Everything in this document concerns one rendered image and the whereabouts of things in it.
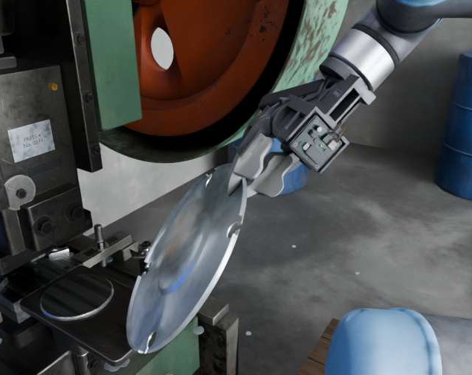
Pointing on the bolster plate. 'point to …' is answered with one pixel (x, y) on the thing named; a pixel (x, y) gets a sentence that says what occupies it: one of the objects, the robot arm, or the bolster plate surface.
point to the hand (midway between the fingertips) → (236, 187)
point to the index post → (144, 254)
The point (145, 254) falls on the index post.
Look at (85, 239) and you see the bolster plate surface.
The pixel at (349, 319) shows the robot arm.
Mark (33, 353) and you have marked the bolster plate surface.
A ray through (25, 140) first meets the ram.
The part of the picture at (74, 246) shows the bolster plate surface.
